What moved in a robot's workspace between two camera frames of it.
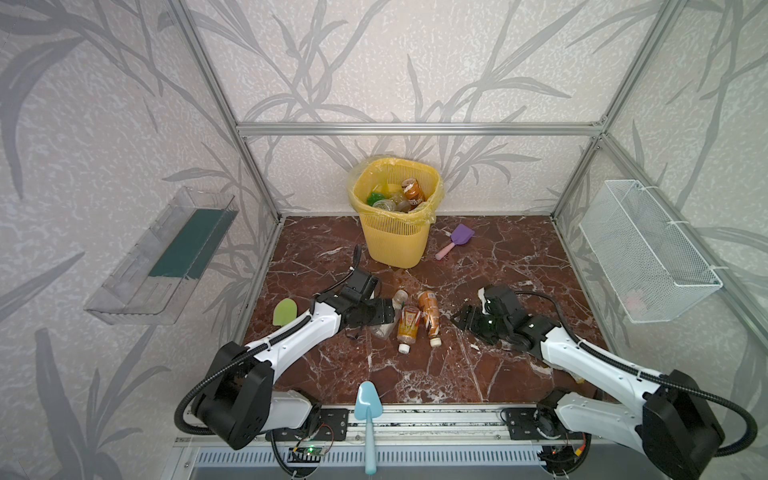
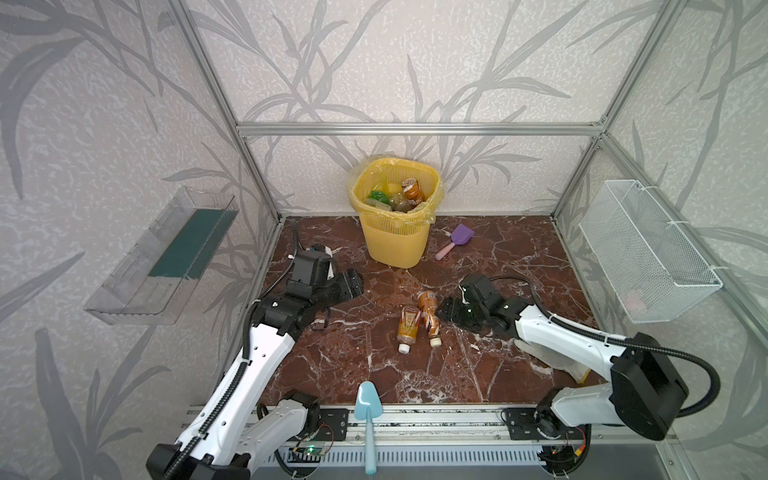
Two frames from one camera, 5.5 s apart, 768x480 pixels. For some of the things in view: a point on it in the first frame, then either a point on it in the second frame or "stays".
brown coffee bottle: (429, 306) stays
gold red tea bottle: (407, 329) stays
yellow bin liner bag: (382, 174) stays
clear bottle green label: (383, 331) to (377, 204)
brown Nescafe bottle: (413, 192) stays
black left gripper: (372, 309) to (347, 285)
